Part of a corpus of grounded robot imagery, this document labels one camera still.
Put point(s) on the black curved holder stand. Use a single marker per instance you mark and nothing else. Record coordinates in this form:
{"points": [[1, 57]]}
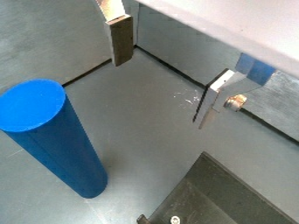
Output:
{"points": [[213, 196]]}

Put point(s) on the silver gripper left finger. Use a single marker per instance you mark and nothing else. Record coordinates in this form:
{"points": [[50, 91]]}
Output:
{"points": [[120, 27]]}

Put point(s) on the blue round cylinder peg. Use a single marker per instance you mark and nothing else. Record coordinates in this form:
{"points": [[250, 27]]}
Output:
{"points": [[39, 119]]}

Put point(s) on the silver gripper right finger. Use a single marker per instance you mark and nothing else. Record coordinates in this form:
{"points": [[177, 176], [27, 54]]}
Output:
{"points": [[225, 92]]}

